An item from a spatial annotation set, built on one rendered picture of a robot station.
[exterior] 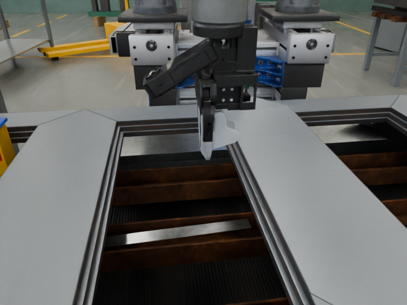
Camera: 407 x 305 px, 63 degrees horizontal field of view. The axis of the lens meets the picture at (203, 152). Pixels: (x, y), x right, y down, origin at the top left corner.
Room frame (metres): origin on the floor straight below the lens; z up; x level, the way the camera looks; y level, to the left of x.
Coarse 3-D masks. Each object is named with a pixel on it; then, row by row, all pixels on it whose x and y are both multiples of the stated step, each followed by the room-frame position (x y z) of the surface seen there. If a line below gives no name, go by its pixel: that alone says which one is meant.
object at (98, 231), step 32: (32, 128) 0.71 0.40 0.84; (128, 128) 0.73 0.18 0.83; (160, 128) 0.74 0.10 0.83; (192, 128) 0.74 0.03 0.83; (256, 192) 0.46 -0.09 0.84; (96, 224) 0.38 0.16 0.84; (96, 256) 0.33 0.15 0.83; (288, 256) 0.32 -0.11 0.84; (96, 288) 0.29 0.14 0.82; (288, 288) 0.28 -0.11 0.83
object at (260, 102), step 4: (252, 100) 0.87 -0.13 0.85; (256, 100) 0.87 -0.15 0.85; (260, 100) 0.87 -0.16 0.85; (264, 100) 0.87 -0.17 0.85; (268, 100) 0.87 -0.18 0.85; (256, 104) 0.84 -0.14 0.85; (260, 104) 0.84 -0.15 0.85; (264, 104) 0.84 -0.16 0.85; (268, 104) 0.84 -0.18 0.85; (272, 104) 0.84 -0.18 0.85; (276, 104) 0.84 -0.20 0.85; (280, 104) 0.84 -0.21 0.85; (284, 104) 0.84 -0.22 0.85
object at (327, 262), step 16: (304, 240) 0.34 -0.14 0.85; (320, 240) 0.34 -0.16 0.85; (336, 240) 0.34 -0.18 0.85; (352, 240) 0.34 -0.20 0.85; (368, 240) 0.34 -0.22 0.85; (384, 240) 0.34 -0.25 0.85; (400, 240) 0.34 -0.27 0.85; (304, 256) 0.31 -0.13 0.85; (320, 256) 0.31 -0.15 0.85; (336, 256) 0.31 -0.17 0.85; (352, 256) 0.31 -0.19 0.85; (368, 256) 0.31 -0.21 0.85; (384, 256) 0.31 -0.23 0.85; (400, 256) 0.31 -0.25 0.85; (304, 272) 0.28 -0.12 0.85; (320, 272) 0.28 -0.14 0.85; (336, 272) 0.28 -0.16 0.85; (352, 272) 0.28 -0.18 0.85; (368, 272) 0.28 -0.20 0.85; (384, 272) 0.28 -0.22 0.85; (400, 272) 0.28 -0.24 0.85; (320, 288) 0.26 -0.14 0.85
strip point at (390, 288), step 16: (336, 288) 0.26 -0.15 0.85; (352, 288) 0.26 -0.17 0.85; (368, 288) 0.26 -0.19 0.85; (384, 288) 0.26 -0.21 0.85; (400, 288) 0.26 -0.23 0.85; (336, 304) 0.24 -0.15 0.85; (352, 304) 0.24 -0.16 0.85; (368, 304) 0.24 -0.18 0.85; (384, 304) 0.24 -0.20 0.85; (400, 304) 0.24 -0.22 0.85
